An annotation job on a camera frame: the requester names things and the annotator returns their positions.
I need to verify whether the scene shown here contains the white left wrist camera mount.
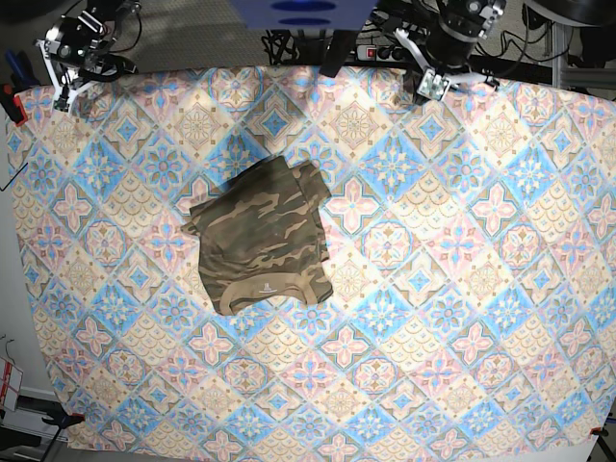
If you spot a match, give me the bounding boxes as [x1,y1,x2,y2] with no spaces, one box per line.
[395,28,501,104]

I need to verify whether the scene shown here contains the white power strip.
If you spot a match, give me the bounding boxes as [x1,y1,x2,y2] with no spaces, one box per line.
[355,44,409,63]

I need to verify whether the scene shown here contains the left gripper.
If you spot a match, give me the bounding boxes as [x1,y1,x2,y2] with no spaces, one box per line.
[425,28,476,71]

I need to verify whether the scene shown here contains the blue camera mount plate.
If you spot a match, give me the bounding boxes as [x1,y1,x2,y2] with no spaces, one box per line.
[231,0,378,31]

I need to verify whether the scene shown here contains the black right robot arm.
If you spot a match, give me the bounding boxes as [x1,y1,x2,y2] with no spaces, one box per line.
[37,1,141,89]

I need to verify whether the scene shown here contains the red black clamp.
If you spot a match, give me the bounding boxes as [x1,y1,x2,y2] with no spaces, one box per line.
[1,84,28,127]

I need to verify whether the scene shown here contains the red white paper tag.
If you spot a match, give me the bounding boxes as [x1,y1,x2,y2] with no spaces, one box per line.
[0,357,23,411]

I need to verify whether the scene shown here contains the blue handled clamp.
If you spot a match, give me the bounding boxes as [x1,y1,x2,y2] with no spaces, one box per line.
[5,50,39,90]

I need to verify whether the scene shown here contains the blue clamp bottom left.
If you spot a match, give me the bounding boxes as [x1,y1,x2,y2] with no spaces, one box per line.
[41,411,85,442]

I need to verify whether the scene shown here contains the camouflage T-shirt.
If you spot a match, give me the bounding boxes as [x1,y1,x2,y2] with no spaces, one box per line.
[182,156,333,317]

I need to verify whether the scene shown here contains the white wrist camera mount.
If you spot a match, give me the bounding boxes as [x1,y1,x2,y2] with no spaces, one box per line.
[395,28,501,104]
[35,39,120,114]

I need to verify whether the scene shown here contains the patterned tile tablecloth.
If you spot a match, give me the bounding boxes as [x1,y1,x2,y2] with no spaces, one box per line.
[7,67,615,461]

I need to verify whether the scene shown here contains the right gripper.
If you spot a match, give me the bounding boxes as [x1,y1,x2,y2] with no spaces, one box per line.
[62,45,138,85]

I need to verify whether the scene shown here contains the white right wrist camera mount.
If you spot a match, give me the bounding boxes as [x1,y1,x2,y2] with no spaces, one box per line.
[35,39,120,114]

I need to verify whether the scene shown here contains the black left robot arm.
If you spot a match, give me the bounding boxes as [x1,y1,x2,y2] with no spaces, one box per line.
[424,0,506,70]

